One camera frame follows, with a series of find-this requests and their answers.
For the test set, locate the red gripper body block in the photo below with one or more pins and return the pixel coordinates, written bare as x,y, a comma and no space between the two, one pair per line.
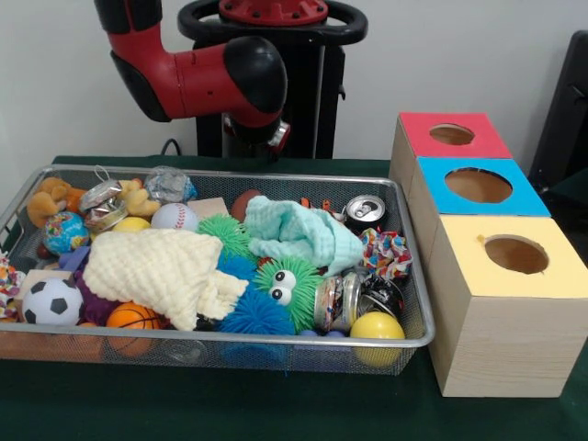
285,132

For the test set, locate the clear plastic packet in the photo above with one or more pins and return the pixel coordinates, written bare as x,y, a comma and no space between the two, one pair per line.
170,184

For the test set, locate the yellow plush toy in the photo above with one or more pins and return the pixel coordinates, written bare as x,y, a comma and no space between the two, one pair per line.
140,197

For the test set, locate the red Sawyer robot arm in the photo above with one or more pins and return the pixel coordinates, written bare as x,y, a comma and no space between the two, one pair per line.
193,82

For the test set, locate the silver mesh bin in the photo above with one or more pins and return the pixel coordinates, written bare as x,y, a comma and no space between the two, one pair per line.
229,353

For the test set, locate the wooden box with three holes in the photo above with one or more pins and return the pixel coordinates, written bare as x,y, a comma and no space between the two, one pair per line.
505,349

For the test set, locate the mint knit cloth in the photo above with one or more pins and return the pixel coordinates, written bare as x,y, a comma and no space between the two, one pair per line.
294,229

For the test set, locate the silver soda can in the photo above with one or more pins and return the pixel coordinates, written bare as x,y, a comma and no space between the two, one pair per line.
365,209

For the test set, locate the white baseball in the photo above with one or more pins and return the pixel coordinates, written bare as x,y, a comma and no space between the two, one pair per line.
174,217

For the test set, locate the green spiky toy with eyes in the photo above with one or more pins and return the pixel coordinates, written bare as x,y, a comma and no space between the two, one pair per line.
305,301

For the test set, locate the small yellow ball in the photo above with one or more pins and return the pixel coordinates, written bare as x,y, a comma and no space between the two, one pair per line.
132,224

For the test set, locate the cream knit cloth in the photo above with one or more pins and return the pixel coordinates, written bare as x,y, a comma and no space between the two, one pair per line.
156,271

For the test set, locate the large yellow ball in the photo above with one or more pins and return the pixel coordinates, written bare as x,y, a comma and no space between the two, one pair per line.
376,326

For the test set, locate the small orange basketball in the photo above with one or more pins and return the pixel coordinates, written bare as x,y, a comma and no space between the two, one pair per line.
131,318

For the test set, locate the dark green table cloth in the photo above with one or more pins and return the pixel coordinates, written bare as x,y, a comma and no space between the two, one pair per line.
229,404

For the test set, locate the black upright panel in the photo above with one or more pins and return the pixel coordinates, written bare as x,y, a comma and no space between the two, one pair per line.
565,115

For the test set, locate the black and white soccer ball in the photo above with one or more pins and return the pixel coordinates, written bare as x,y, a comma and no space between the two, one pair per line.
52,302

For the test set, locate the green cloth side table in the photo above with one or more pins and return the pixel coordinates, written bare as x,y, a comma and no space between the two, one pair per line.
574,193

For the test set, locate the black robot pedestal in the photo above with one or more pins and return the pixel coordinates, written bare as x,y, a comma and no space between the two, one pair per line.
317,92

